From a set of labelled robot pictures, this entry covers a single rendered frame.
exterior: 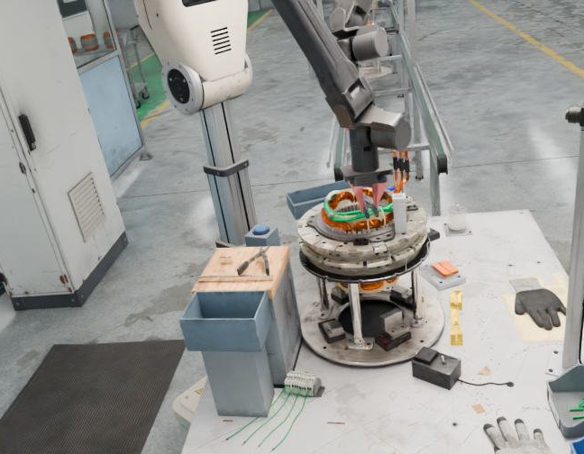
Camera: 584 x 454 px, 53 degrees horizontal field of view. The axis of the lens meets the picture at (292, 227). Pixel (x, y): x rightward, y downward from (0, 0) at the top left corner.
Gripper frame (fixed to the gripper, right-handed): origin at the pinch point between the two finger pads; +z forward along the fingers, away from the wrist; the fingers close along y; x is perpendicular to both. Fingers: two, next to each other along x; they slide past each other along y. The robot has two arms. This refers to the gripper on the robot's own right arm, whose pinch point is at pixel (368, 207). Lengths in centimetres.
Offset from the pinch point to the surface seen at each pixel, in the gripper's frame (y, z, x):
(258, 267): -25.9, 13.9, 6.4
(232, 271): -32.2, 14.0, 7.0
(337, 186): 1, 14, 50
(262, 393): -29.3, 35.5, -11.7
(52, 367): -138, 120, 132
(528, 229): 63, 40, 50
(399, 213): 8.1, 5.0, 5.0
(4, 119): -142, 6, 187
